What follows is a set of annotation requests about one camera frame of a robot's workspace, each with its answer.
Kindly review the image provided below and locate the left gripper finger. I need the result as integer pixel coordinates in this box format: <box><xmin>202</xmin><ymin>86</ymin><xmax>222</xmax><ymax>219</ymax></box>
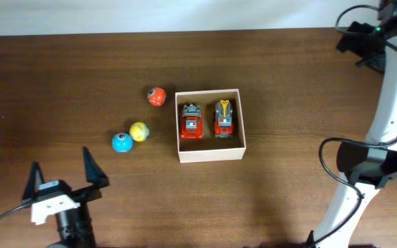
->
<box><xmin>82</xmin><ymin>147</ymin><xmax>110</xmax><ymax>189</ymax></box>
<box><xmin>21</xmin><ymin>162</ymin><xmax>44</xmax><ymax>203</ymax></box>

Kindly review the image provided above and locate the yellow toy ball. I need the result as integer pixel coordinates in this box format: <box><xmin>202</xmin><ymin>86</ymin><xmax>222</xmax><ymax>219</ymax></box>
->
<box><xmin>129</xmin><ymin>122</ymin><xmax>150</xmax><ymax>142</ymax></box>

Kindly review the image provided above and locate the red fire truck grey top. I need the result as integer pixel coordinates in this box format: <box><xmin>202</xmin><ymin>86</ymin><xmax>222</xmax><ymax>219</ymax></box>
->
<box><xmin>180</xmin><ymin>104</ymin><xmax>203</xmax><ymax>140</ymax></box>

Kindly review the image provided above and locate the red fire truck yellow nozzle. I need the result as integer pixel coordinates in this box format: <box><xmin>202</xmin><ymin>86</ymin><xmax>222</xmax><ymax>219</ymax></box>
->
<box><xmin>214</xmin><ymin>100</ymin><xmax>234</xmax><ymax>138</ymax></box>

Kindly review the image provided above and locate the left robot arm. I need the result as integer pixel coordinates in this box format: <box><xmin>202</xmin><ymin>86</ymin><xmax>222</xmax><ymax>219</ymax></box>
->
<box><xmin>21</xmin><ymin>147</ymin><xmax>110</xmax><ymax>247</ymax></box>

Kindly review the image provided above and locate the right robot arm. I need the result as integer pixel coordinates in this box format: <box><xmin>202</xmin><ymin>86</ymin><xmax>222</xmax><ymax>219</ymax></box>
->
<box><xmin>304</xmin><ymin>1</ymin><xmax>397</xmax><ymax>247</ymax></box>

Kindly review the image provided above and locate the cardboard box container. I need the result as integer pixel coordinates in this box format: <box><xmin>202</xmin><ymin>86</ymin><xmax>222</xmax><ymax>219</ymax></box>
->
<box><xmin>174</xmin><ymin>89</ymin><xmax>247</xmax><ymax>163</ymax></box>

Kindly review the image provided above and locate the blue toy ball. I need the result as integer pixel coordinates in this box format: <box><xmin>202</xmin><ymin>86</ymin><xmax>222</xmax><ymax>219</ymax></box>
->
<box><xmin>112</xmin><ymin>132</ymin><xmax>134</xmax><ymax>153</ymax></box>

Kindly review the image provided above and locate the orange toy ball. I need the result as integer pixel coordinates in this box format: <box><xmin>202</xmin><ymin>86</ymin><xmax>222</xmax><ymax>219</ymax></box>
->
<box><xmin>147</xmin><ymin>87</ymin><xmax>167</xmax><ymax>107</ymax></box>

